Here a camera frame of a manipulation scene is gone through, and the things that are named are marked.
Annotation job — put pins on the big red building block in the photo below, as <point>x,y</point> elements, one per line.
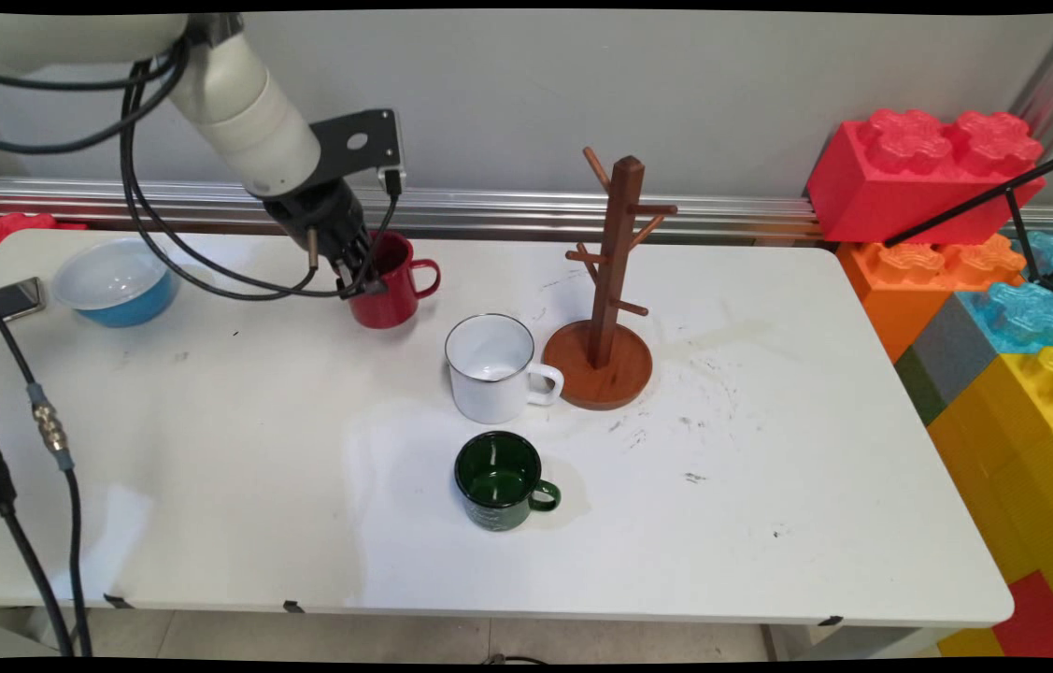
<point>900,182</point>

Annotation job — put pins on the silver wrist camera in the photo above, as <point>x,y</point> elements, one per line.
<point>392,179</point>

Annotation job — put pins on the big yellow building block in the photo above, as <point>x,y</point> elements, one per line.
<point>1021,467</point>

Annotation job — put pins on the black tripod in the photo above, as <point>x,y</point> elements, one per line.
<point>1017,215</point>

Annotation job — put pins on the big orange building block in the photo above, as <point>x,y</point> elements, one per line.
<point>900,290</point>

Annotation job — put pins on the red enamel mug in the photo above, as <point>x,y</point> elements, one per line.
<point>391,299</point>

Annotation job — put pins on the big blue building block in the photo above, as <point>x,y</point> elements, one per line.
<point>1031,313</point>

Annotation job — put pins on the white enamel mug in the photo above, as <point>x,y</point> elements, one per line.
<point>493,383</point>

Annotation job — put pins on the green enamel mug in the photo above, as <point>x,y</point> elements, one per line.
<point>498,481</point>

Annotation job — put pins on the blue and white bowl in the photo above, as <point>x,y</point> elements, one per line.
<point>115,280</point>

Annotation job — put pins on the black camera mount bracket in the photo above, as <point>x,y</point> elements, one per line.
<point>348,140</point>

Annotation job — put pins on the brown wooden mug tree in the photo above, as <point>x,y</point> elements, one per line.
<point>615,262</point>

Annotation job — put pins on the red block with studs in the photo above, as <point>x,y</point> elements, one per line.
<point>12,227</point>

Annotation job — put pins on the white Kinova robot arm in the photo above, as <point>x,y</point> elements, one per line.
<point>246,112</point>

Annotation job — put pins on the big grey building block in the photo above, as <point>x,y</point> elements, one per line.
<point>946,360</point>

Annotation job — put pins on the small red block panel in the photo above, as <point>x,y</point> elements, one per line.
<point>1045,622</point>

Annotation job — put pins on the aluminium rail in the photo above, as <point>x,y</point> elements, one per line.
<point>722,215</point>

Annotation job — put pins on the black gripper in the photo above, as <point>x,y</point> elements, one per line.
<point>320,220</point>

